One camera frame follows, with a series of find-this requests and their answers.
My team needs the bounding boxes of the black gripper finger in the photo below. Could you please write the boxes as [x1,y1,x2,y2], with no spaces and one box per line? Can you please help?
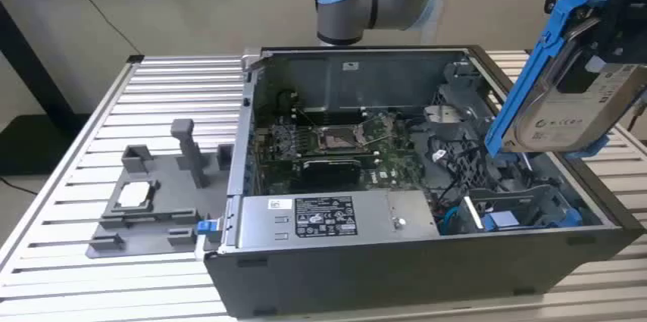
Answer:
[545,0,603,92]

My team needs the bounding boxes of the hard disk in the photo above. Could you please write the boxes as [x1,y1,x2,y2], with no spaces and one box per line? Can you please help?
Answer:
[483,0,647,161]

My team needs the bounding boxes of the grey disk bay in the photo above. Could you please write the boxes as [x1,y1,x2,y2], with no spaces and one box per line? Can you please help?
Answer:
[462,155,606,236]

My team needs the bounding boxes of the metal socket cover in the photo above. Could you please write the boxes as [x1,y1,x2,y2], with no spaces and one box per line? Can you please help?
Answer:
[359,114,403,145]

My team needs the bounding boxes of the green motherboard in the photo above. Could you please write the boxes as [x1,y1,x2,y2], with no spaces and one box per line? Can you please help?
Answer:
[253,108,437,195]

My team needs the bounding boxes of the black RAM slots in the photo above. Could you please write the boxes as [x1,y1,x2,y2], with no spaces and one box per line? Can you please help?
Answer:
[298,105,369,127]

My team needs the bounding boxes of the CPU socket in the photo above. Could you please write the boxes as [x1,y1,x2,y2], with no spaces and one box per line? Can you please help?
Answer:
[314,124,377,155]

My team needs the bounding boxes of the thin metal locking lever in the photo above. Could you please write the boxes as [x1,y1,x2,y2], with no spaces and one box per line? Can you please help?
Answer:
[297,108,321,130]

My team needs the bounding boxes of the black graphics card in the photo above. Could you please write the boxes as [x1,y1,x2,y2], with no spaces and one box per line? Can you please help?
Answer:
[299,158,365,191]

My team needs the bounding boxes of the silver power supply with label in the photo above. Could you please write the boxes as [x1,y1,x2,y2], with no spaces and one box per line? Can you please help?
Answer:
[237,190,439,250]

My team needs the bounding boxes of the black open PC case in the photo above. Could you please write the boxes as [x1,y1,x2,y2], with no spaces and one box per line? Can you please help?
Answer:
[203,44,647,319]

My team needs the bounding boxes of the grey parts rack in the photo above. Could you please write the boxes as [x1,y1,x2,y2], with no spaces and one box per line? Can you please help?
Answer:
[86,118,235,261]

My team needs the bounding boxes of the silver CPU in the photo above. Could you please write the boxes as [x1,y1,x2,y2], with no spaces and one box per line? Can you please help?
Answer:
[115,182,154,208]

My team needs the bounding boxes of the black desk stand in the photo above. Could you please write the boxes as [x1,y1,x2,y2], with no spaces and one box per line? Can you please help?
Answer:
[0,0,94,176]

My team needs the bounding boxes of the silver metal bracket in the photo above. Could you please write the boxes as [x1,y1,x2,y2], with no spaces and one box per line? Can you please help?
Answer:
[423,105,465,127]

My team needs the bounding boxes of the black wire bundle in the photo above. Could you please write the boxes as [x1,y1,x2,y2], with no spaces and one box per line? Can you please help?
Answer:
[427,136,490,204]

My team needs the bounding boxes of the blue wire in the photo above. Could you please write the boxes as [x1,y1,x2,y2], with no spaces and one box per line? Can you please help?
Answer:
[441,202,465,235]

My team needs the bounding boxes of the black floor cable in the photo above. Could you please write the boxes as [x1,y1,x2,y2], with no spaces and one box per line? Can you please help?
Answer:
[0,176,32,195]

